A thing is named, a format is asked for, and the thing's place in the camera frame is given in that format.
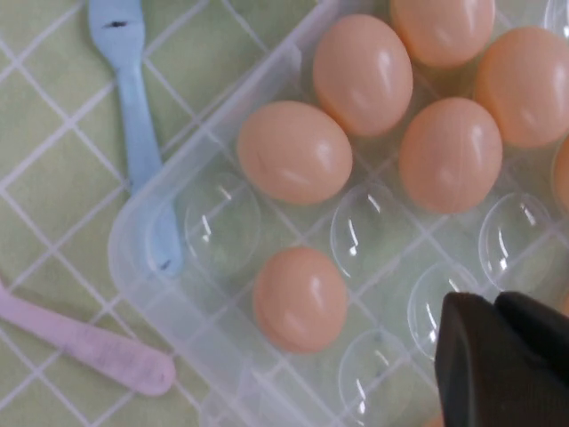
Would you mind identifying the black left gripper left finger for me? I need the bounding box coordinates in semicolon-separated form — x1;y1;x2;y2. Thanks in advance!
434;291;569;427

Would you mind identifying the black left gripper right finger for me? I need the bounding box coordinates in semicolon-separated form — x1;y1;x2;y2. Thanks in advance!
495;291;569;386

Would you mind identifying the orange plastic egg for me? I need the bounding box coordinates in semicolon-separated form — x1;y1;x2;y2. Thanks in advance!
473;26;569;149
236;100;355;206
252;246;349;356
552;135;569;213
398;96;504;214
312;12;414;138
389;0;497;68

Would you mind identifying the clear plastic egg box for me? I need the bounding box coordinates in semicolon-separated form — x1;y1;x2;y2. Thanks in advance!
108;0;569;427

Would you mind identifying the pink plastic knife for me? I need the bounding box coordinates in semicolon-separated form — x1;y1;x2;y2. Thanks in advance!
0;279;177;397

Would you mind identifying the light blue plastic fork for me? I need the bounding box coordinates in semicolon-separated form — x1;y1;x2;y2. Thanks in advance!
87;0;184;278

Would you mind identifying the green checked tablecloth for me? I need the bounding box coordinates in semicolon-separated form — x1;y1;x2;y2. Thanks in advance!
0;0;334;427

